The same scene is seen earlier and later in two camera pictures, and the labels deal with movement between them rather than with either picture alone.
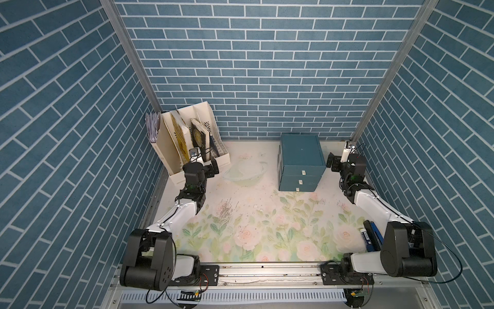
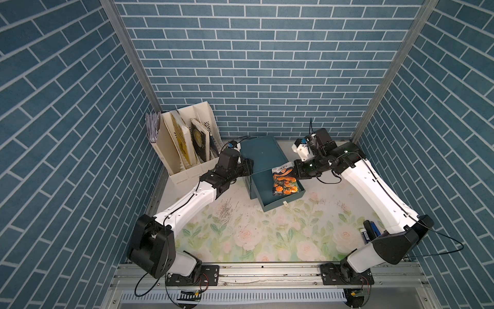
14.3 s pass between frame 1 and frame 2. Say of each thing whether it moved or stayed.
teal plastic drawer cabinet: moved
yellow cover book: stayed
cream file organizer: stayed
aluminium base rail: stayed
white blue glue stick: stayed
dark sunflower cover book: stayed
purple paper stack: stayed
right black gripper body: moved
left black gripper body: moved
